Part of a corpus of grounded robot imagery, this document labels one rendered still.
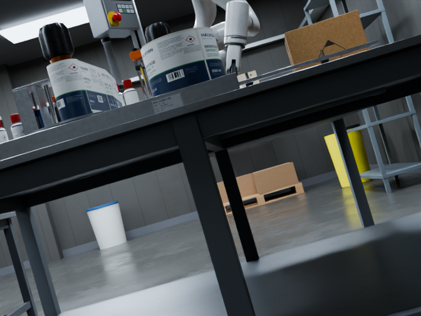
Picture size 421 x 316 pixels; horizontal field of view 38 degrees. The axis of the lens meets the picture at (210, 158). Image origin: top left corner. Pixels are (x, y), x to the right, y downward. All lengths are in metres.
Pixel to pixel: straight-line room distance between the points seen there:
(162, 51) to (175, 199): 8.62
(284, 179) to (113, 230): 2.75
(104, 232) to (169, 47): 8.06
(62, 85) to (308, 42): 1.15
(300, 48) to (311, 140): 7.80
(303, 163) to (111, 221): 3.31
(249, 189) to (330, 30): 7.06
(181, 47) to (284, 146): 8.69
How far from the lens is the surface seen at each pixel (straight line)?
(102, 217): 9.48
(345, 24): 2.51
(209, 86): 1.47
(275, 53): 10.35
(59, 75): 1.69
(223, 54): 2.92
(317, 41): 2.49
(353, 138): 7.87
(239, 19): 2.26
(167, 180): 10.11
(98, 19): 2.39
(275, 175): 8.99
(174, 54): 1.53
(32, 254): 3.02
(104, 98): 1.84
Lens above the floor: 0.66
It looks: 1 degrees up
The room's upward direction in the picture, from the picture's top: 16 degrees counter-clockwise
